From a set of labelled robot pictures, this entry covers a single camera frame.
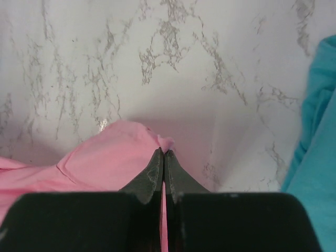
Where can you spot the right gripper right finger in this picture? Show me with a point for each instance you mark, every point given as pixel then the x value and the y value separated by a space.
pixel 200 220

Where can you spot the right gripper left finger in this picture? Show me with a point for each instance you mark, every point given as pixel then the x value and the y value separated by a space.
pixel 124 220

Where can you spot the pink t shirt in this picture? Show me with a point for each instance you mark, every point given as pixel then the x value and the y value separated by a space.
pixel 107 161

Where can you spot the folded teal t shirt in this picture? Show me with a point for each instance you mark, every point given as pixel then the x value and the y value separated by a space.
pixel 311 175

